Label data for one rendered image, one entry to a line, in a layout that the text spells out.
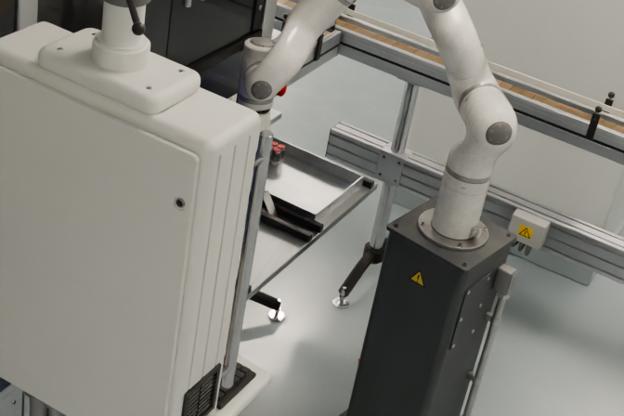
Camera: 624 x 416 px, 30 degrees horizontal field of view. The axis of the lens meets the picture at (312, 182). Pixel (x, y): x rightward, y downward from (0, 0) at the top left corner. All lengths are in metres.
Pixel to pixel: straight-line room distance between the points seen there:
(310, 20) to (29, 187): 0.82
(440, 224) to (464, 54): 0.50
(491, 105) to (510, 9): 1.54
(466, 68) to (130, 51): 1.05
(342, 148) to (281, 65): 1.54
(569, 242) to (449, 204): 0.97
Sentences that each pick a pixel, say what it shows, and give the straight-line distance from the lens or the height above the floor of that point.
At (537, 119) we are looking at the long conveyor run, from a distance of 3.74.
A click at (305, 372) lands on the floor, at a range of 3.86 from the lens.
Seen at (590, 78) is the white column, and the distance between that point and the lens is 4.31.
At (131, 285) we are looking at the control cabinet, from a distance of 2.11.
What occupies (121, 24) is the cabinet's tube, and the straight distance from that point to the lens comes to 1.98.
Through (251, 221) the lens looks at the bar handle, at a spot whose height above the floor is 1.29.
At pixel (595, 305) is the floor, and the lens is 4.56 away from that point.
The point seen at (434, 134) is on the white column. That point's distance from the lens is 4.63.
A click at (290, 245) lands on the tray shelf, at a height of 0.88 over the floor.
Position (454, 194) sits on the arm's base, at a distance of 2.98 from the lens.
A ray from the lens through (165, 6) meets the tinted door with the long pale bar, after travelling 2.72.
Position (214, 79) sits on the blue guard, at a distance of 3.01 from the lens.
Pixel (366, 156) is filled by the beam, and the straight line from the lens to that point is 4.08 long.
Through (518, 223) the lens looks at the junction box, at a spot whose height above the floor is 0.52.
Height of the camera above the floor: 2.49
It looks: 31 degrees down
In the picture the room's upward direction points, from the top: 11 degrees clockwise
